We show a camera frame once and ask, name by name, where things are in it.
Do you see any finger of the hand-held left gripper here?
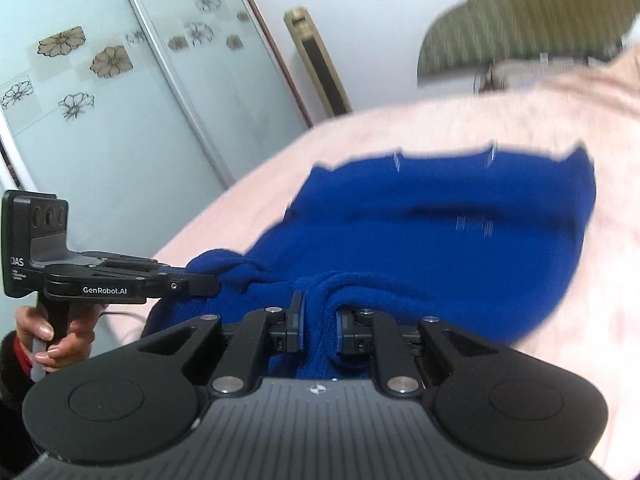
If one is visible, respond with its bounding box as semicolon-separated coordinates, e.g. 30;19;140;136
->
161;269;222;300

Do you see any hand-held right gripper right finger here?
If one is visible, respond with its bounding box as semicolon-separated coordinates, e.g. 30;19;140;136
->
333;307;502;397

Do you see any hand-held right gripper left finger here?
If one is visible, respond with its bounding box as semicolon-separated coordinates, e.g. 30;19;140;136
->
134;290;308;396

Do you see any blue beaded sweater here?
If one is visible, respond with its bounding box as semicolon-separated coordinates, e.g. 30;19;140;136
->
142;142;599;382

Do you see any person's left forearm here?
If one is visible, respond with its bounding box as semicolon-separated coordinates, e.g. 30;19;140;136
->
0;327;37;461

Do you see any person's left hand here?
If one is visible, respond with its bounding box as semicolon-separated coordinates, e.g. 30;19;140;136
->
15;305;99;373

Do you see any floral glass wardrobe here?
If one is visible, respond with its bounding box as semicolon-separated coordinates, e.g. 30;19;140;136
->
0;0;307;311

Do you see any gold tower heater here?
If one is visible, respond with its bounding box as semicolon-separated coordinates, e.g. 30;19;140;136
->
283;6;354;117

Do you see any brown pillow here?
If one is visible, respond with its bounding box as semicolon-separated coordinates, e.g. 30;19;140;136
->
472;59;506;95

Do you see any pink floral bed sheet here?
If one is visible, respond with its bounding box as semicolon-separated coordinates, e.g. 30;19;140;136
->
107;49;640;477

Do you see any olive padded headboard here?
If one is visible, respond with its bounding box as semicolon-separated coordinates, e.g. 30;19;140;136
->
416;0;640;87

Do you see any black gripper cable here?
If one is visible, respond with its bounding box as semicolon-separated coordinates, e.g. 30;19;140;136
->
97;309;147;322

